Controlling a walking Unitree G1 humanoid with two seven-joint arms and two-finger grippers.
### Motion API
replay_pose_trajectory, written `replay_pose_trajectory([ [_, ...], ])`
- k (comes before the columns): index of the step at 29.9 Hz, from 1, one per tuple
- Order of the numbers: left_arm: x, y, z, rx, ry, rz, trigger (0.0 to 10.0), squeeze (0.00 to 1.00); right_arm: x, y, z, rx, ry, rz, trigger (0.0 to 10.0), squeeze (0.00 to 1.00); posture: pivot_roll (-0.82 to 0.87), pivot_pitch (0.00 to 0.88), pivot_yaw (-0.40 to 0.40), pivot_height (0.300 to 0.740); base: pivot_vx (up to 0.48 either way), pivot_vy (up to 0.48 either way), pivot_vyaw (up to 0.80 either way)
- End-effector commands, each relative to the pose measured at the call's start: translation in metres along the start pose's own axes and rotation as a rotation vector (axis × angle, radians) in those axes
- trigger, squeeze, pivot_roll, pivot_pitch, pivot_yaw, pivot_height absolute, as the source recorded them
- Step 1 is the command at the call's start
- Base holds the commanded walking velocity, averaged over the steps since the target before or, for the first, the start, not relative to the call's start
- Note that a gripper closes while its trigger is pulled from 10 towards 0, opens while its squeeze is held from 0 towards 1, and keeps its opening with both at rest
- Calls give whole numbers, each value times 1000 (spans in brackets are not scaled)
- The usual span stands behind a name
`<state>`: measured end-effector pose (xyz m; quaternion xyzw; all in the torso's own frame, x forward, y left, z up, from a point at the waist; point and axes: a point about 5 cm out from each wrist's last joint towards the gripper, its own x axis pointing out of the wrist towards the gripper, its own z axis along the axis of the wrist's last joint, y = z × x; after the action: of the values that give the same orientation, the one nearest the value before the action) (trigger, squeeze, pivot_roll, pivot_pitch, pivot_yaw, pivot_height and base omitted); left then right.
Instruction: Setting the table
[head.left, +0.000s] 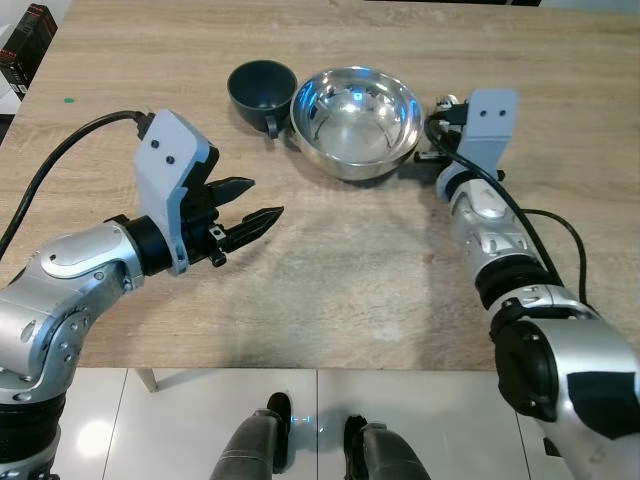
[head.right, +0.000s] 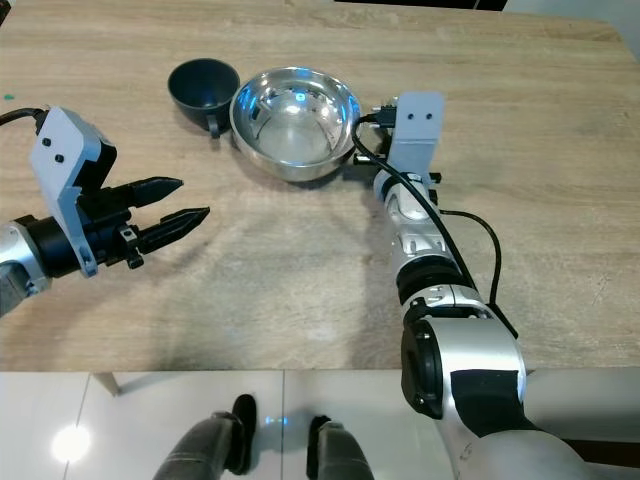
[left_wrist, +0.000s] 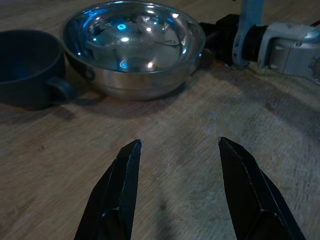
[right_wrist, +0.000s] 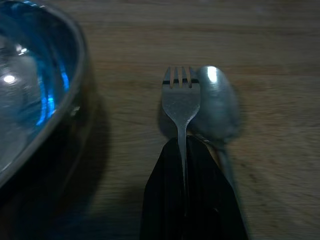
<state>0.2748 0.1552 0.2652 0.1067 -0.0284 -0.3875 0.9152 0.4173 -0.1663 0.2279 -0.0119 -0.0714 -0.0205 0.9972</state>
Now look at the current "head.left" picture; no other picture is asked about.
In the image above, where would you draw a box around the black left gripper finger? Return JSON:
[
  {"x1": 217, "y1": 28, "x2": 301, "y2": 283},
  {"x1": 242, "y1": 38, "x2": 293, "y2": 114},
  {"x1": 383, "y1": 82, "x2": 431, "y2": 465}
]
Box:
[
  {"x1": 207, "y1": 177, "x2": 256, "y2": 206},
  {"x1": 220, "y1": 207, "x2": 286, "y2": 251}
]

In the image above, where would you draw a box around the shiny steel bowl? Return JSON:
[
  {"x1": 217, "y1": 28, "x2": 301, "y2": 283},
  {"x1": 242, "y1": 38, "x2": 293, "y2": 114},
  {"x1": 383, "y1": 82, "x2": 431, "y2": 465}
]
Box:
[{"x1": 290, "y1": 66, "x2": 424, "y2": 182}]

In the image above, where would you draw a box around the dark grey cup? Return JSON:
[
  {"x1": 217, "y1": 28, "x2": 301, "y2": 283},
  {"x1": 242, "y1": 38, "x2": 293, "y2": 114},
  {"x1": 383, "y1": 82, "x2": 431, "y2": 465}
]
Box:
[{"x1": 227, "y1": 60, "x2": 299, "y2": 138}]

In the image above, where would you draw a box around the light table leg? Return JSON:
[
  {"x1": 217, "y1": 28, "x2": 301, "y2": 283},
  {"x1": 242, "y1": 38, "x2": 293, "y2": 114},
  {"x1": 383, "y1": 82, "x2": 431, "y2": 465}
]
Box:
[{"x1": 135, "y1": 368, "x2": 161, "y2": 393}]

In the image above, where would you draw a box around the black and red box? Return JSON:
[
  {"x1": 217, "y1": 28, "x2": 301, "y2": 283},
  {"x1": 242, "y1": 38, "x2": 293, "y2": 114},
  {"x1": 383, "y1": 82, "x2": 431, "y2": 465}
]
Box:
[{"x1": 0, "y1": 3, "x2": 58, "y2": 98}]

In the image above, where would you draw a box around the grey right robot leg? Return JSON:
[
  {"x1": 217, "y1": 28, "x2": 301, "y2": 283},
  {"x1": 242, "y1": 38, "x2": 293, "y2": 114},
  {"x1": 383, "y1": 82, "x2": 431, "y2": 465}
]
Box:
[{"x1": 343, "y1": 415, "x2": 431, "y2": 480}]

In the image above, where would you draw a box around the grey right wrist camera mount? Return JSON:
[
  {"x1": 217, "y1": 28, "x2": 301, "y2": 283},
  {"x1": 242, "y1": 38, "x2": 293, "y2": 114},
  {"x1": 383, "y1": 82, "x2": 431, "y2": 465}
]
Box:
[{"x1": 462, "y1": 88, "x2": 521, "y2": 179}]

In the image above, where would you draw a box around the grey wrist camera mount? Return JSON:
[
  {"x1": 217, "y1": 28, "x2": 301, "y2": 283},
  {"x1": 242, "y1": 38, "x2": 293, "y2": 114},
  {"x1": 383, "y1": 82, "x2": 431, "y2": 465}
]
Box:
[
  {"x1": 133, "y1": 108, "x2": 219, "y2": 276},
  {"x1": 462, "y1": 88, "x2": 521, "y2": 179}
]

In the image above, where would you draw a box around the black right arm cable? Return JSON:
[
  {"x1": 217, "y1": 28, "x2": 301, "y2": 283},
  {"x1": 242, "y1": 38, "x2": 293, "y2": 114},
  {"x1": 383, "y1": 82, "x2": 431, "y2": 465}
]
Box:
[{"x1": 425, "y1": 100, "x2": 588, "y2": 306}]

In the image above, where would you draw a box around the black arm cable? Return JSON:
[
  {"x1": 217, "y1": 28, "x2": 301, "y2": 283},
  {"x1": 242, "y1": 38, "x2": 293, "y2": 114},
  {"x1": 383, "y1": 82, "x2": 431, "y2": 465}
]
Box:
[
  {"x1": 0, "y1": 110, "x2": 153, "y2": 261},
  {"x1": 425, "y1": 100, "x2": 588, "y2": 306}
]

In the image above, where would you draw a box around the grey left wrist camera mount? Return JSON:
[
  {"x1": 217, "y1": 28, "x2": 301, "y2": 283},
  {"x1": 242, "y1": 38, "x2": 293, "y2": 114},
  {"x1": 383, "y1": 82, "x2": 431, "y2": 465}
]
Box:
[{"x1": 133, "y1": 108, "x2": 219, "y2": 276}]

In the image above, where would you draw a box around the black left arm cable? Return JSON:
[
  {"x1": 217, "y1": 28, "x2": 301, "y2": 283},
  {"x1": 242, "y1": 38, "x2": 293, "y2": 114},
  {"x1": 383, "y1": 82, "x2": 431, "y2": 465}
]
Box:
[{"x1": 0, "y1": 110, "x2": 153, "y2": 261}]

